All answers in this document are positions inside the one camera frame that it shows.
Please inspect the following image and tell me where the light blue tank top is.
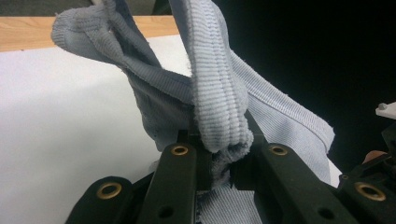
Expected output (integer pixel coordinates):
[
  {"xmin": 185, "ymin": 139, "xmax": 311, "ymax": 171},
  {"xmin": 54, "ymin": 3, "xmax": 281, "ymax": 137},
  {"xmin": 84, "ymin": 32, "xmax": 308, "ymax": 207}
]
[{"xmin": 50, "ymin": 0, "xmax": 337, "ymax": 224}]

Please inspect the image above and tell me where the white table mat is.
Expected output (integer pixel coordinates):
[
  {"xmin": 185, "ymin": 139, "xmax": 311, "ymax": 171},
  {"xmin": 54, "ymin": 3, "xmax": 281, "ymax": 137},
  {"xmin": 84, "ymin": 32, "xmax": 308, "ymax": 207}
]
[{"xmin": 0, "ymin": 33, "xmax": 344, "ymax": 224}]

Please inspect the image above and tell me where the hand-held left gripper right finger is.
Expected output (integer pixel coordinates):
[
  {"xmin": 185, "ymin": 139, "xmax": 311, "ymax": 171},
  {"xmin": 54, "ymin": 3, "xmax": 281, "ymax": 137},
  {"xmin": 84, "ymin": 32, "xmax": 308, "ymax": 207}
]
[{"xmin": 231, "ymin": 109, "xmax": 360, "ymax": 224}]

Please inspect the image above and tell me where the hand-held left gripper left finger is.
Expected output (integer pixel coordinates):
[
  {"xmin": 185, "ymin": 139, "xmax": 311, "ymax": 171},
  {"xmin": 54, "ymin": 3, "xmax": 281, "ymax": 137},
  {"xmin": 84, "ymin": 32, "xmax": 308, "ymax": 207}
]
[{"xmin": 135, "ymin": 128, "xmax": 214, "ymax": 224}]

